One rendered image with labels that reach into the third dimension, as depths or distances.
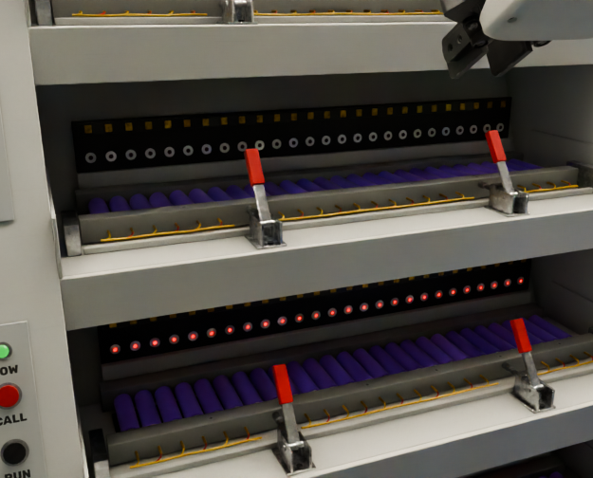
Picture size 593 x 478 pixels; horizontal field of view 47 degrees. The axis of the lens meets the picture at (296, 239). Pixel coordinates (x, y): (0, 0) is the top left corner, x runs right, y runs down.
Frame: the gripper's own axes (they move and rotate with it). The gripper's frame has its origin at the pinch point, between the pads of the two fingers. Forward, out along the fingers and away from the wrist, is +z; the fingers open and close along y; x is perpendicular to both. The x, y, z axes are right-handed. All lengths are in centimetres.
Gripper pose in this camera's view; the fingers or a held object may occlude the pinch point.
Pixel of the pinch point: (486, 45)
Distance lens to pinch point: 51.6
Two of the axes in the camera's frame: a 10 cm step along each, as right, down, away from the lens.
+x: -2.0, -9.6, 2.0
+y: 9.3, -1.2, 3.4
